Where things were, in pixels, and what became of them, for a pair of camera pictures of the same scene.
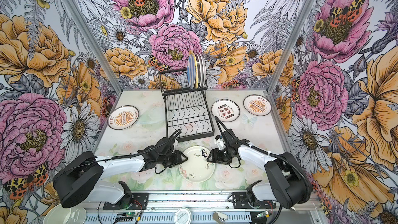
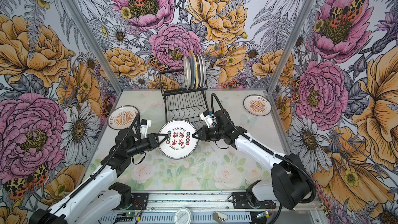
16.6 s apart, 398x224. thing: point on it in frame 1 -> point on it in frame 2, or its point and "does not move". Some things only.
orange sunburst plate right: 257,105 does not move
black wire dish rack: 187,109 does not move
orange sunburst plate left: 123,117 does not move
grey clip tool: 219,218 does not move
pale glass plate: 196,168 -> 187,72
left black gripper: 178,160 -> 153,141
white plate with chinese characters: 203,71 does not move
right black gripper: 215,153 -> 203,130
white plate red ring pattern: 226,110 -> 181,142
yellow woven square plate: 195,69 does not move
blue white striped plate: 191,72 does not move
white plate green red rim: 200,63 does not move
